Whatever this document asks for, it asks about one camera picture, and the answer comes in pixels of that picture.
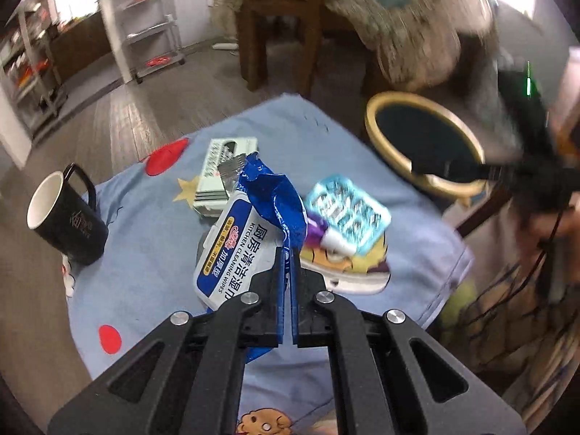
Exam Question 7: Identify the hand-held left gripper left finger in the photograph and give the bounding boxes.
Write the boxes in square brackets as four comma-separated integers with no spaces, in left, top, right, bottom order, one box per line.
[47,246,288,435]

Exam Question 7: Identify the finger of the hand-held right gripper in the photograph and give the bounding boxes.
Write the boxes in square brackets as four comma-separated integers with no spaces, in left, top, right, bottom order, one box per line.
[410,158,504,184]

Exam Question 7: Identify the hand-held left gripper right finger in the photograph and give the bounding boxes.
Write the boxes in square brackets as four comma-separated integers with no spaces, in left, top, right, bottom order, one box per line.
[291,248,527,435]

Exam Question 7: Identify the round bin with yellow rim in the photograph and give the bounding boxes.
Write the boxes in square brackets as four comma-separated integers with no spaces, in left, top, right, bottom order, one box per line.
[365,91,489,200]

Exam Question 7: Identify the blue wipes packet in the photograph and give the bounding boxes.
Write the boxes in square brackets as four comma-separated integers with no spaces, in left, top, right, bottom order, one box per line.
[192,151,313,363]

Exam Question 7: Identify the person's right hand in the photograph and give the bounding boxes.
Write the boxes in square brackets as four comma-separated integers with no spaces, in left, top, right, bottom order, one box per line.
[521,195,580,254]

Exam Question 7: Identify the purple and white tube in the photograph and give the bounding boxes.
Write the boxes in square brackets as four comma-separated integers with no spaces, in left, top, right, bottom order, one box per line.
[304,215,359,254]

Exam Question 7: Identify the light blue blister pack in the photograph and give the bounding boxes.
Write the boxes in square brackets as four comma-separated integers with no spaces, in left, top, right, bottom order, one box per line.
[304,173,393,257]

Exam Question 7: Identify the green and white box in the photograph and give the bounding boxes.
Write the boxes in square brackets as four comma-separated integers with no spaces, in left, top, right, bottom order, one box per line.
[192,137,259,218]

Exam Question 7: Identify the blue printed cloth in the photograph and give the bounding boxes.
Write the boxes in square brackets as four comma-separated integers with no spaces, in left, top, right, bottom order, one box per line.
[61,93,474,435]

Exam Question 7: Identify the teal lace tablecloth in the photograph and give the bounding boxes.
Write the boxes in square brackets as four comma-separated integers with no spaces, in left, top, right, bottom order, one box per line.
[213,0,499,94]

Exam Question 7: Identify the black mug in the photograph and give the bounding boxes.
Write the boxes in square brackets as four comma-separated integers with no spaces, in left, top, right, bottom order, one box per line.
[26,163,109,266]

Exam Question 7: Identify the brown wooden chair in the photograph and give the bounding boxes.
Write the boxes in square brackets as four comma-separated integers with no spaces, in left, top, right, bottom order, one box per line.
[236,0,327,96]

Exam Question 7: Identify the white shelf rack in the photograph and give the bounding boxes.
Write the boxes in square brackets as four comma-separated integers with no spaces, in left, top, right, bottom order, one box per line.
[111,0,186,84]

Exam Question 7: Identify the brown wooden cabinet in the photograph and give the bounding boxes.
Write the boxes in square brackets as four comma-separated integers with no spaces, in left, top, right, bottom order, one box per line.
[47,9,119,84]

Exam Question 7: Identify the grey metal shelf rack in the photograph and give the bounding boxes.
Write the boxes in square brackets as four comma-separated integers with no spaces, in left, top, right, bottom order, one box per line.
[0,4,69,132]

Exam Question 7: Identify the black cable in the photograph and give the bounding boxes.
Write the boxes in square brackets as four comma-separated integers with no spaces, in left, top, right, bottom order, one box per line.
[471,208,567,327]

